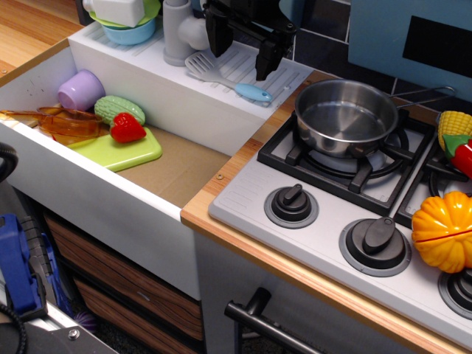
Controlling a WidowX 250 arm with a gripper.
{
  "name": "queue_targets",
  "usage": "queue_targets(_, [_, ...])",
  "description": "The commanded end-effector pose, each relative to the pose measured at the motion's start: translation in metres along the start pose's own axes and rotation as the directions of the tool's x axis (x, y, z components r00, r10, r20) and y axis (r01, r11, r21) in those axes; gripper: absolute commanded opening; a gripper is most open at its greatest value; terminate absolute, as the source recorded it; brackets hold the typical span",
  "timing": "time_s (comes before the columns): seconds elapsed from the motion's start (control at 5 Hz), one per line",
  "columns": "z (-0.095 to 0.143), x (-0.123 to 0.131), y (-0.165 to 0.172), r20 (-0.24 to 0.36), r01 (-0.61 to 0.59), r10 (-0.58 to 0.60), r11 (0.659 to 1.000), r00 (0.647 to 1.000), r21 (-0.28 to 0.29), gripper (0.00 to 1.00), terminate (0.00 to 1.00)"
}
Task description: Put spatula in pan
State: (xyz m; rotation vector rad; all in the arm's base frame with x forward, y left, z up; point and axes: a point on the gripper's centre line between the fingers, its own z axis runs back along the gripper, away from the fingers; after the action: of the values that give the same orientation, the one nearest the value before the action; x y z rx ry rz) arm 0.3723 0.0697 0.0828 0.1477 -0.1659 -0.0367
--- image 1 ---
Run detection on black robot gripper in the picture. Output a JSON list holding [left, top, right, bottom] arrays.
[[202, 1, 296, 81]]

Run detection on stainless steel pan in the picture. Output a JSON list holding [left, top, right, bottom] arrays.
[[295, 79, 456, 159]]

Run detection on grey toy faucet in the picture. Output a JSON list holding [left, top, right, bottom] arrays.
[[163, 0, 209, 66]]

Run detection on white toy sink basin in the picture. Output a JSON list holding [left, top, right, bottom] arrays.
[[1, 23, 311, 299]]

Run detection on green plastic bowl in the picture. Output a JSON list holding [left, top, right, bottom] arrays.
[[89, 1, 161, 28]]

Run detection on light blue plastic bowl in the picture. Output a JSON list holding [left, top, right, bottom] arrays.
[[102, 18, 156, 45]]

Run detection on red toy strawberry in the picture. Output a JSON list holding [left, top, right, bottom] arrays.
[[110, 112, 147, 144]]

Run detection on green toy corn cob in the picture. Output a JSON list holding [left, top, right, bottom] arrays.
[[94, 95, 146, 125]]

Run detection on purple plastic cup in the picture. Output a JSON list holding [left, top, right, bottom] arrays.
[[58, 70, 105, 111]]

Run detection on black left stove knob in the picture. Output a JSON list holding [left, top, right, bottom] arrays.
[[264, 184, 319, 229]]

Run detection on black stove knob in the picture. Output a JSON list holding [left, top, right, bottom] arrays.
[[339, 217, 412, 277], [438, 268, 471, 320], [264, 184, 319, 229]]

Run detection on green plastic cutting board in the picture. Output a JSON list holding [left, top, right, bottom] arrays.
[[68, 128, 162, 172]]

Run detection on black left burner grate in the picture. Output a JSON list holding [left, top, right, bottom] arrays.
[[257, 109, 435, 216]]

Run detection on black burner grate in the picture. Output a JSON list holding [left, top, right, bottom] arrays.
[[394, 142, 471, 228], [257, 109, 435, 216]]

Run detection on orange transparent measuring cup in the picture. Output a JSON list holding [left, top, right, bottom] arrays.
[[1, 107, 108, 145]]

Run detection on grey stove top panel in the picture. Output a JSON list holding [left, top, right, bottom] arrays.
[[209, 132, 471, 350]]

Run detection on yellow toy corn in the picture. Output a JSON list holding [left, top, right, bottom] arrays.
[[437, 111, 472, 151]]

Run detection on black right burner grate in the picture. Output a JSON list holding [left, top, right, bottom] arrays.
[[394, 142, 471, 228]]

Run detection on red and green toy pepper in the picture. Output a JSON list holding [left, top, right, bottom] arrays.
[[442, 134, 471, 178]]

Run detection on black middle stove knob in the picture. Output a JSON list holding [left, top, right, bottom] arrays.
[[339, 217, 412, 277]]

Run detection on upper wooden drawer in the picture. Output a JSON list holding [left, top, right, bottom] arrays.
[[44, 212, 204, 344]]

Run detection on wooden drawer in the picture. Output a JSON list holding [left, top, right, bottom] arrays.
[[44, 212, 204, 344], [74, 277, 204, 353]]

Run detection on orange toy pumpkin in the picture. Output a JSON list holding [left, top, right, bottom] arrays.
[[412, 191, 471, 274]]

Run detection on lower wooden drawer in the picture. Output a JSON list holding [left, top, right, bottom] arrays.
[[74, 277, 204, 353]]

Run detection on purple ball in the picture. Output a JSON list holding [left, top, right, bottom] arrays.
[[74, 310, 98, 333]]

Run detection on black right stove knob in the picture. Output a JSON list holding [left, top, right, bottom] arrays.
[[438, 268, 471, 320]]

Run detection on blue clamp tool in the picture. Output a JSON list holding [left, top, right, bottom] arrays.
[[1, 214, 74, 320]]

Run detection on grey spatula with blue handle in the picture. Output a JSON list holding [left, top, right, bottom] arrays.
[[184, 52, 273, 103]]

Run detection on black oven door handle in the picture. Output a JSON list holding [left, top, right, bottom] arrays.
[[224, 288, 322, 353]]

